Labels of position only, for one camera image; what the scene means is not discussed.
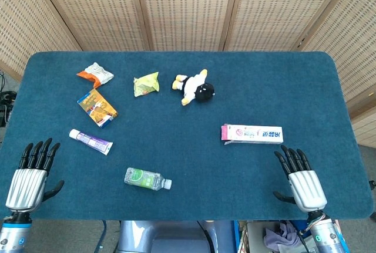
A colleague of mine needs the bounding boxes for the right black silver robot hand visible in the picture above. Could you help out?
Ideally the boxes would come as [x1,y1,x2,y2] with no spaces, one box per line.
[273,144,328,214]

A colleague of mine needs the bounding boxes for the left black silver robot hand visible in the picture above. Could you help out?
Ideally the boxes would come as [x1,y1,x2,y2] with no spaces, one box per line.
[5,137,65,214]

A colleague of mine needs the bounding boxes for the white pink toothpaste box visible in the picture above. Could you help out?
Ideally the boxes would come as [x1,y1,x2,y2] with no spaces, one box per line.
[220,123,284,146]

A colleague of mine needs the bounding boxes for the white purple tube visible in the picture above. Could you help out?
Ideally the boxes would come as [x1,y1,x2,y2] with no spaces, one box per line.
[69,129,113,156]

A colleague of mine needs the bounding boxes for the orange blue carton box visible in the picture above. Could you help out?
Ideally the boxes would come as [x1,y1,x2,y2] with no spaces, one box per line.
[76,87,119,129]

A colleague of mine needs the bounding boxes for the purple crumpled cloth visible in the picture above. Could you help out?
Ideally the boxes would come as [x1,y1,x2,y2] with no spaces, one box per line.
[263,222,303,249]

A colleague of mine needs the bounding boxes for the clear bottle green label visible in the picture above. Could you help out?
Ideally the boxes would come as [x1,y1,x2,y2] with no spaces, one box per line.
[123,167,173,191]

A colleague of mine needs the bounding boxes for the blue carpet table mat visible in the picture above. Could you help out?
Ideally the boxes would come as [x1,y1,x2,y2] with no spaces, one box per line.
[0,50,374,221]

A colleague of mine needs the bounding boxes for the orange white snack packet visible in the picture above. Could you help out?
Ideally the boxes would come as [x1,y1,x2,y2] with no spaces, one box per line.
[76,62,115,89]

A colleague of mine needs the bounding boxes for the grey robot torso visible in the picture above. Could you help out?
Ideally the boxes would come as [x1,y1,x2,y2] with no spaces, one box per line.
[117,220,239,253]

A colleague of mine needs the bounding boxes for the black white penguin plush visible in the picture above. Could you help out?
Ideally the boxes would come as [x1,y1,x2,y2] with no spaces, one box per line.
[172,69,216,107]

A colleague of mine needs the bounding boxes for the green snack packet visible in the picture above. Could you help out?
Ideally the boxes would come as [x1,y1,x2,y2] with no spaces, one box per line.
[133,71,160,98]

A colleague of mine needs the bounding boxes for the wicker folding screen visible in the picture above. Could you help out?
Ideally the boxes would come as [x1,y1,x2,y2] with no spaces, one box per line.
[0,0,376,148]

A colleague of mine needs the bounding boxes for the black cable bundle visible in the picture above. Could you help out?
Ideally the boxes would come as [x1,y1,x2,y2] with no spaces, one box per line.
[0,70,18,127]

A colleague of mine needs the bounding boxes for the black torso cable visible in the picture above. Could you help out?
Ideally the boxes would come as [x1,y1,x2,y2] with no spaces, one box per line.
[196,220,215,253]

